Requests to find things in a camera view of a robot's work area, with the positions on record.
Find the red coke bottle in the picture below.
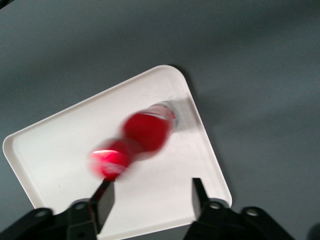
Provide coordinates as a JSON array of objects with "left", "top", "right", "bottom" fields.
[{"left": 85, "top": 100, "right": 183, "bottom": 183}]

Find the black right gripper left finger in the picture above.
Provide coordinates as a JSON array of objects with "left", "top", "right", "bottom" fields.
[{"left": 66, "top": 179, "right": 116, "bottom": 240}]

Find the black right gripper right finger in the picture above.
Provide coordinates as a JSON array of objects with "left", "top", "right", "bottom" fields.
[{"left": 182, "top": 177, "right": 247, "bottom": 240}]

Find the white rectangular plastic tray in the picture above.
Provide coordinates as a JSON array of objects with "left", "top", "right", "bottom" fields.
[{"left": 2, "top": 64, "right": 234, "bottom": 238}]

